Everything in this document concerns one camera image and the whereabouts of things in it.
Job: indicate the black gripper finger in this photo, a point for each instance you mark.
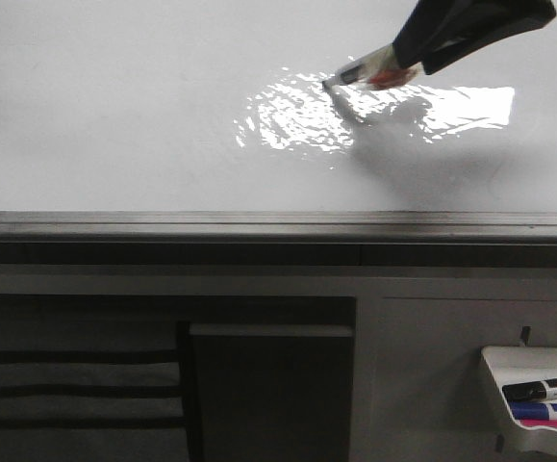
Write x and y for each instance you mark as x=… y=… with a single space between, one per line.
x=424 y=27
x=482 y=24

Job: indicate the white taped whiteboard marker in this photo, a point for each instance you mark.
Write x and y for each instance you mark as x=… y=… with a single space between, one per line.
x=378 y=70

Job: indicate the black tray hook left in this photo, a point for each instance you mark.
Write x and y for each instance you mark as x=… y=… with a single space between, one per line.
x=524 y=336

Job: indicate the white plastic marker tray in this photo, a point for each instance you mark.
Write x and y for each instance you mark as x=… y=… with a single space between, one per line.
x=503 y=365

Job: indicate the black capped marker in tray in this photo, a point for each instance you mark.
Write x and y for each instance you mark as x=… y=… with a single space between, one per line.
x=531 y=391

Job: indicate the blue marker in tray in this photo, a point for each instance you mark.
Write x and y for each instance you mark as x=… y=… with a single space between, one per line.
x=540 y=411

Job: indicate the dark rectangular panel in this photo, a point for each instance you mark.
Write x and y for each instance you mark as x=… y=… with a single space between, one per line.
x=275 y=398

